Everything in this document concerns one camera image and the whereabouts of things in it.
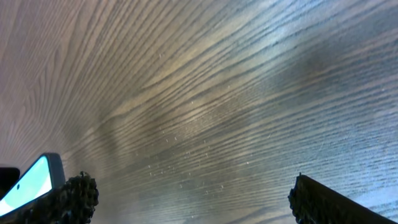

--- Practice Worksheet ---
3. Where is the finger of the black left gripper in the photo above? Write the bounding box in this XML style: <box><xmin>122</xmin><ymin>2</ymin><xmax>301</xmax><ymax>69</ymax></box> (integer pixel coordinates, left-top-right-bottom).
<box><xmin>0</xmin><ymin>167</ymin><xmax>21</xmax><ymax>198</ymax></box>

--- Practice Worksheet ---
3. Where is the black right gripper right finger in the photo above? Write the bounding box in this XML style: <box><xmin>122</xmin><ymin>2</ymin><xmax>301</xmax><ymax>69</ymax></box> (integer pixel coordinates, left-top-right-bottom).
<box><xmin>288</xmin><ymin>174</ymin><xmax>397</xmax><ymax>224</ymax></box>

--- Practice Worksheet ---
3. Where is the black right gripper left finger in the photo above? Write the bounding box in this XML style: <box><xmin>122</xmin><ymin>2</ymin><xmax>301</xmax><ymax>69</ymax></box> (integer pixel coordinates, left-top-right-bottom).
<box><xmin>1</xmin><ymin>171</ymin><xmax>99</xmax><ymax>224</ymax></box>

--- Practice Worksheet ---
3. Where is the Samsung Galaxy smartphone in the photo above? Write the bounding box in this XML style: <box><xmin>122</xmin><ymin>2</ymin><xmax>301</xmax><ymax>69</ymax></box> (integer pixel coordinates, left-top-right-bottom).
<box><xmin>1</xmin><ymin>152</ymin><xmax>65</xmax><ymax>218</ymax></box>

